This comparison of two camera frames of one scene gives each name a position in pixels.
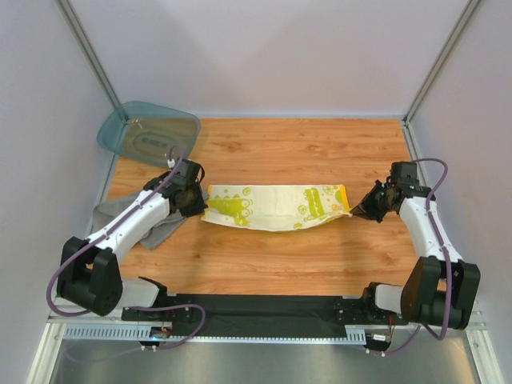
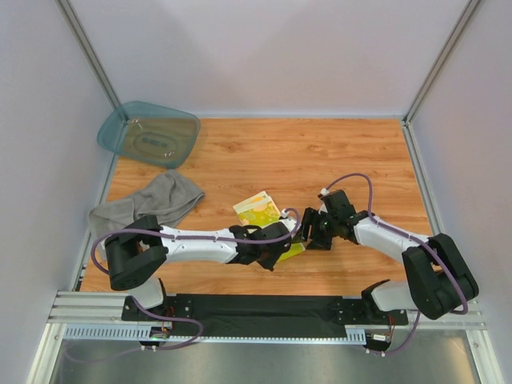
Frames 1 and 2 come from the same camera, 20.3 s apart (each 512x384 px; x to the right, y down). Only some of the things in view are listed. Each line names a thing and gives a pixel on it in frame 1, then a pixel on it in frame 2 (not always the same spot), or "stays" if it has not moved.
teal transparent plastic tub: x=146 y=131 stays
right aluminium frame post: x=468 y=14 stays
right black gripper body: x=372 y=202 to x=320 y=230
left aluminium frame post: x=85 y=45 stays
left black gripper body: x=196 y=204 to x=281 y=238
